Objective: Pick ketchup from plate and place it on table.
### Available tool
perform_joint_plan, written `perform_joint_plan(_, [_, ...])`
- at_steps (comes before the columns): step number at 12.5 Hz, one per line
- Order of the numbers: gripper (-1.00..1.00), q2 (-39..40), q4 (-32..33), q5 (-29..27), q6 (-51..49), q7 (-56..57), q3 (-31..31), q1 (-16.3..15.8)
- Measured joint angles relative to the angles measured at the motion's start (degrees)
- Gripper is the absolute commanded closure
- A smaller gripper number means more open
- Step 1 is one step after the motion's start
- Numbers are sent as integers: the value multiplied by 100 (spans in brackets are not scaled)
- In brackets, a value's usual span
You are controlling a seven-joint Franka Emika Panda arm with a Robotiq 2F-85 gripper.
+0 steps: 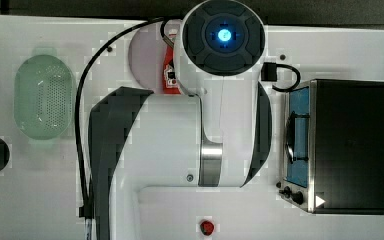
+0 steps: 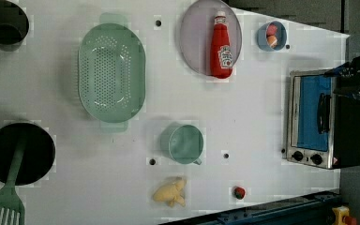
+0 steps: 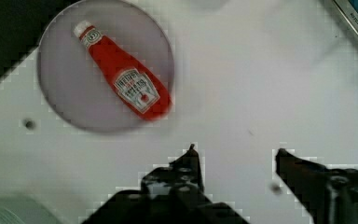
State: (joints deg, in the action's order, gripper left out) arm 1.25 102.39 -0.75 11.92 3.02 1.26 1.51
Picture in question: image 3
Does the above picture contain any green perforated basket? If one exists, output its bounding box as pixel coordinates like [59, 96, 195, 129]
[0, 196, 62, 224]

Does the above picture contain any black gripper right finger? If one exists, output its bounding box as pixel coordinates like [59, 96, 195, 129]
[275, 148, 358, 224]

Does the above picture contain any grey round plate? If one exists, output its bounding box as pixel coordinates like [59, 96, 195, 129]
[37, 0, 174, 133]

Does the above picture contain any red ketchup bottle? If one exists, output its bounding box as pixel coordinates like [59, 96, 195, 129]
[74, 21, 172, 120]

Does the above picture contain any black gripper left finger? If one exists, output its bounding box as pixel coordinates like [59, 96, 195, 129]
[81, 145, 250, 224]

